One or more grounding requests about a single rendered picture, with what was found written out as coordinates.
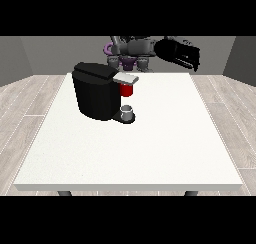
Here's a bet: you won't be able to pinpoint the grey robot trunk purple rings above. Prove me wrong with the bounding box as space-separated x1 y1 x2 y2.
103 41 155 73

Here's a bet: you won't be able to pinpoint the black coffee machine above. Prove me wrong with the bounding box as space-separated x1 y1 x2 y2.
71 61 137 125

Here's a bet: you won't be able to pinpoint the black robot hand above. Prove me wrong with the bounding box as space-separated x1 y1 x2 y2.
153 36 201 73

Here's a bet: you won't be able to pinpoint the pale grey machine lid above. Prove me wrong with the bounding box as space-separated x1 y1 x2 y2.
112 71 140 86

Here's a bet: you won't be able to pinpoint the small grey cup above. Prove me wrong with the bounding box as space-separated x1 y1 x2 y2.
120 104 135 121

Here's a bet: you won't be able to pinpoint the red pod holder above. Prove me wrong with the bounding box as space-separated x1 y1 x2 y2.
119 83 134 98

